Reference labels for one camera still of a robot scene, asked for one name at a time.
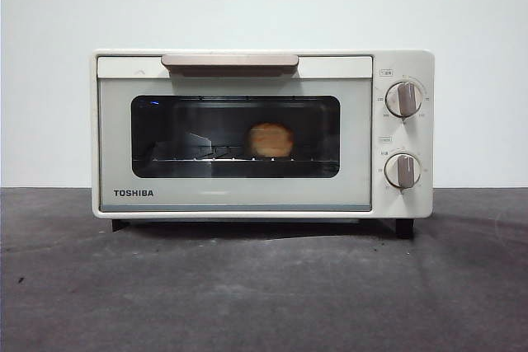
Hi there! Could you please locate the beige temperature dial knob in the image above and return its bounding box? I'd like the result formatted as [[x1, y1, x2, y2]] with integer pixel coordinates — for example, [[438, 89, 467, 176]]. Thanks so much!
[[385, 82, 424, 121]]

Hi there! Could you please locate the metal wire oven rack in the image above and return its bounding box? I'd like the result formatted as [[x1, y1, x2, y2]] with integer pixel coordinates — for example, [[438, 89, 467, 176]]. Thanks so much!
[[151, 143, 299, 163]]

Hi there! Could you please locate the oven door with beige handle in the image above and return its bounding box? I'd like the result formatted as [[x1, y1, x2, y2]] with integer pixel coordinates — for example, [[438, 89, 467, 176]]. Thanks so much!
[[97, 54, 374, 212]]

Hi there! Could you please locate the white Toshiba toaster oven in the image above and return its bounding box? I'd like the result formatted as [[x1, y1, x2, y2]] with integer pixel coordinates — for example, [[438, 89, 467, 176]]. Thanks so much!
[[91, 49, 435, 240]]

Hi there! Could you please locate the golden brown bread loaf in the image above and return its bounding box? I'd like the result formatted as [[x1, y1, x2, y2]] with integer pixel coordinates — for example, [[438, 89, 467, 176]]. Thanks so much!
[[247, 122, 296, 160]]

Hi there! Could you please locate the beige timer dial knob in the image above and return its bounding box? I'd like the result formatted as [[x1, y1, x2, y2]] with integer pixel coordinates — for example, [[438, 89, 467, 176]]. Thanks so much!
[[384, 153, 422, 193]]

